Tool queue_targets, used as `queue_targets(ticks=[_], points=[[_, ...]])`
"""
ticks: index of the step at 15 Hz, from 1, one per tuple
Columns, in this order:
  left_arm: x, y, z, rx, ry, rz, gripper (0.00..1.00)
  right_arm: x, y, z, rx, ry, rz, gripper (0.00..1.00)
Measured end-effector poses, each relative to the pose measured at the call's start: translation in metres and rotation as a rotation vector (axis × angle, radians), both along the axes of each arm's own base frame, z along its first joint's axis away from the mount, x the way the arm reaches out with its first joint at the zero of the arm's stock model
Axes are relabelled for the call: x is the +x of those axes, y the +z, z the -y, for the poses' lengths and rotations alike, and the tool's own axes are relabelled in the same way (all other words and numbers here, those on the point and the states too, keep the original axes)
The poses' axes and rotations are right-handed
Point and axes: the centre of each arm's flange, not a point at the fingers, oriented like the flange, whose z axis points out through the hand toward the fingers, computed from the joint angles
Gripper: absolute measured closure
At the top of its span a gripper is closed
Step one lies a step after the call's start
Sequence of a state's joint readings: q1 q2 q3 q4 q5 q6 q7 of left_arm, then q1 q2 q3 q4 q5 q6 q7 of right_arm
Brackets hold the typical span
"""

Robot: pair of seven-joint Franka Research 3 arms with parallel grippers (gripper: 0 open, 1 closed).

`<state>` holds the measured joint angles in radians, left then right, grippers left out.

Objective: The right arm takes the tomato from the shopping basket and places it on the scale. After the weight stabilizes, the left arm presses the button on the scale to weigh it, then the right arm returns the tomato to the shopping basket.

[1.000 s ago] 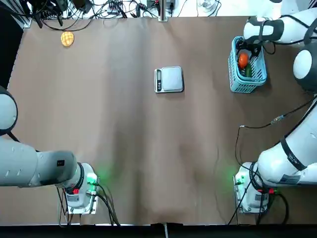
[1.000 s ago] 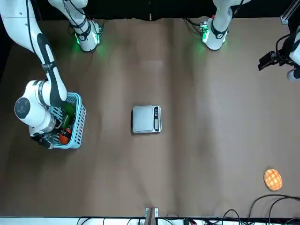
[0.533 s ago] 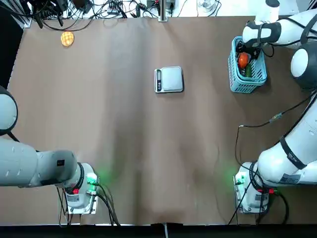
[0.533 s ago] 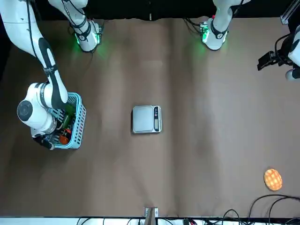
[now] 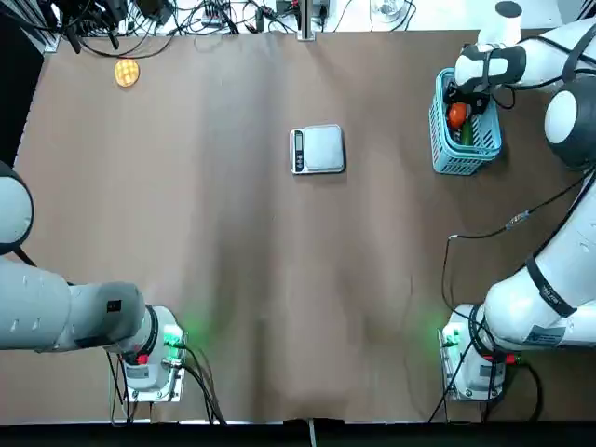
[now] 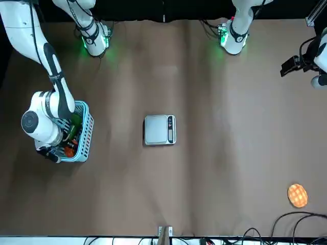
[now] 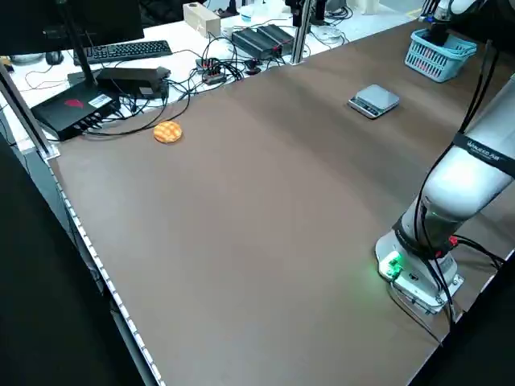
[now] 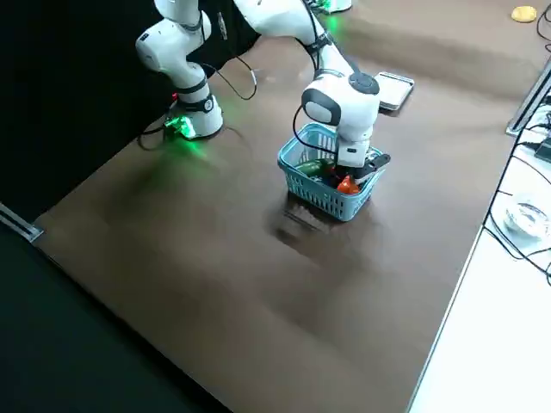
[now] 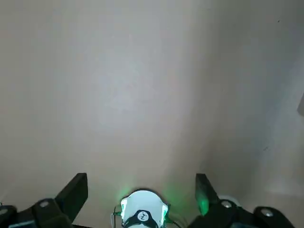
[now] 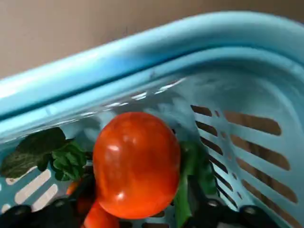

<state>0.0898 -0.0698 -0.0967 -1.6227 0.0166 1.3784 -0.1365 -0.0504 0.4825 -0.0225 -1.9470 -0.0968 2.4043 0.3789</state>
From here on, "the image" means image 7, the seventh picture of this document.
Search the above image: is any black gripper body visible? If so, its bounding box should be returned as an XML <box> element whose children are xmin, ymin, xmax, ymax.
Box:
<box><xmin>429</xmin><ymin>20</ymin><xmax>450</xmax><ymax>45</ymax></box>

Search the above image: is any light blue plastic shopping basket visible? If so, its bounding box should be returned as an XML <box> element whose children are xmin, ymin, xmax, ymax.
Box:
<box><xmin>404</xmin><ymin>27</ymin><xmax>479</xmax><ymax>84</ymax></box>

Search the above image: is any silver digital kitchen scale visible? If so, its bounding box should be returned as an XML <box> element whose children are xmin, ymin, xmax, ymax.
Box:
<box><xmin>348</xmin><ymin>83</ymin><xmax>401</xmax><ymax>121</ymax></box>

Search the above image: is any clear glass dish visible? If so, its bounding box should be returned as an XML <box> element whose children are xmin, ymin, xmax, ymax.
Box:
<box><xmin>312</xmin><ymin>24</ymin><xmax>347</xmax><ymax>45</ymax></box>

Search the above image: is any black ribbed power supply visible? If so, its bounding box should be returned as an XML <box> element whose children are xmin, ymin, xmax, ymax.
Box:
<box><xmin>231</xmin><ymin>27</ymin><xmax>282</xmax><ymax>58</ymax></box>
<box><xmin>257</xmin><ymin>23</ymin><xmax>296</xmax><ymax>52</ymax></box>

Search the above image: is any grey hub with red plugs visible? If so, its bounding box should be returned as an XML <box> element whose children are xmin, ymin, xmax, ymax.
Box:
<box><xmin>196</xmin><ymin>57</ymin><xmax>226</xmax><ymax>84</ymax></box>

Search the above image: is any beige rectangular box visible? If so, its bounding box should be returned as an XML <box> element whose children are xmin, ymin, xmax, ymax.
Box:
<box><xmin>183</xmin><ymin>2</ymin><xmax>222</xmax><ymax>39</ymax></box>

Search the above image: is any white side desk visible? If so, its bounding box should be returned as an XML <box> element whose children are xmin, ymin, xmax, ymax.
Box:
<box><xmin>0</xmin><ymin>0</ymin><xmax>427</xmax><ymax>156</ymax></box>

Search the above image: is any round orange checkered bread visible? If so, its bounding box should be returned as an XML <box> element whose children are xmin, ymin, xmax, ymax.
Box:
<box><xmin>154</xmin><ymin>121</ymin><xmax>183</xmax><ymax>146</ymax></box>

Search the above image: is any black rectangular dock box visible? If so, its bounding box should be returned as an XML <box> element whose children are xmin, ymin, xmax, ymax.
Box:
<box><xmin>96</xmin><ymin>67</ymin><xmax>172</xmax><ymax>100</ymax></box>

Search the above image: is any black computer keyboard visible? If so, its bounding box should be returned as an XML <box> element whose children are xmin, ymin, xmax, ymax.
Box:
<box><xmin>72</xmin><ymin>39</ymin><xmax>173</xmax><ymax>66</ymax></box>

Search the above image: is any black computer monitor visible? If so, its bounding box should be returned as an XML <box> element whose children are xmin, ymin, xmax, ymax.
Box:
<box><xmin>0</xmin><ymin>0</ymin><xmax>145</xmax><ymax>86</ymax></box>

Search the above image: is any black mini computer red logo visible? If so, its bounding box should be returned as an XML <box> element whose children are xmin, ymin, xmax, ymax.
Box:
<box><xmin>31</xmin><ymin>82</ymin><xmax>122</xmax><ymax>142</ymax></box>

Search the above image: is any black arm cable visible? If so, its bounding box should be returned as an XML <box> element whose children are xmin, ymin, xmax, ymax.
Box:
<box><xmin>413</xmin><ymin>38</ymin><xmax>504</xmax><ymax>325</ymax></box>

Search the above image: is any long black looping cable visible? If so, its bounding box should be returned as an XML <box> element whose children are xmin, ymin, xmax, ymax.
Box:
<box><xmin>82</xmin><ymin>90</ymin><xmax>192</xmax><ymax>138</ymax></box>

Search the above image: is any aluminium frame post with foot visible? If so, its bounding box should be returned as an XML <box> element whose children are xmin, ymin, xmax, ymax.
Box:
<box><xmin>0</xmin><ymin>64</ymin><xmax>61</xmax><ymax>161</ymax></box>

